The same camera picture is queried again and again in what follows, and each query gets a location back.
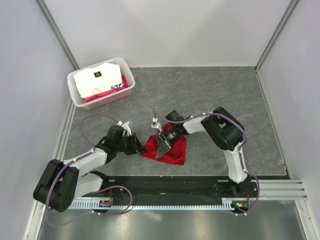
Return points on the white folded shirt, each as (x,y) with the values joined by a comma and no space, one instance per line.
(99,79)

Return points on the aluminium frame rail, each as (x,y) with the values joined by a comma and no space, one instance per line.
(284,189)

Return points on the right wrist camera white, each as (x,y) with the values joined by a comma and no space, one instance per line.
(156,125)

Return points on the white slotted cable duct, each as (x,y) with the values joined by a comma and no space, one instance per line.
(97,204)

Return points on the red cloth napkin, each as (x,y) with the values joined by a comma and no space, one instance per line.
(176,155)

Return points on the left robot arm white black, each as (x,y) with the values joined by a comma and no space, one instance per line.
(64,181)

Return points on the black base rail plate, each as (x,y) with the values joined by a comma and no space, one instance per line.
(180,190)

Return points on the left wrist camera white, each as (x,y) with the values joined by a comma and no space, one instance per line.
(126,128)

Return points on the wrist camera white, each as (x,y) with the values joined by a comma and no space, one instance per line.
(156,125)
(126,128)

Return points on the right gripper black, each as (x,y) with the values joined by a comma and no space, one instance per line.
(163,146)

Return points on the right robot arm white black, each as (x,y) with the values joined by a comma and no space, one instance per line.
(226,131)

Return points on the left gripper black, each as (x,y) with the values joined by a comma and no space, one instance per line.
(138,147)

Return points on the white plastic basket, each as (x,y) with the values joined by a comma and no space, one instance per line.
(79,101)

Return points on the pink folded towel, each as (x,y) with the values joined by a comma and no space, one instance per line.
(114,89)

